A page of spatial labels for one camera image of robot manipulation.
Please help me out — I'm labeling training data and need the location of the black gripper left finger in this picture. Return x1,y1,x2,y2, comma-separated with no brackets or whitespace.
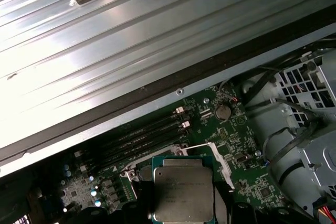
78,179,155,224

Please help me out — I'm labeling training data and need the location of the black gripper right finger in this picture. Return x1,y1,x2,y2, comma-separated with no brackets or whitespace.
212,180,303,224

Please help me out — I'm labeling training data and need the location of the metal socket cover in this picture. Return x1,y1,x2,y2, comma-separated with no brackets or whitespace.
178,142,235,192

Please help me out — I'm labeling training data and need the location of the silver topped CPU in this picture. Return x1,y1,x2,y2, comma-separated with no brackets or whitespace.
151,155,215,222

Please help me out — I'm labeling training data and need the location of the CPU socket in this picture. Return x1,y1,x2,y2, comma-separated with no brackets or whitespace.
119,144,190,183

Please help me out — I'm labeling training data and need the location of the black RAM slot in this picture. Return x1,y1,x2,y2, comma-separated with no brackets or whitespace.
74,106,184,158
78,113,187,164
86,128,194,177
80,120,192,172

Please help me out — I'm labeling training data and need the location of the green motherboard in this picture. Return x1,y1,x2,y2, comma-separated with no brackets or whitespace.
26,84,287,224

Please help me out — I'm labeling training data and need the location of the round coin cell battery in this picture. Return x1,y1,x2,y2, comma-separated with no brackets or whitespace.
214,102,232,120

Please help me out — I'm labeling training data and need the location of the black and grey PC case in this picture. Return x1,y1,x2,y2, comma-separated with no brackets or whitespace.
0,6,336,224

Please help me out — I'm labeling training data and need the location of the multicolour power wire bundle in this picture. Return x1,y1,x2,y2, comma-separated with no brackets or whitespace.
316,204,336,224

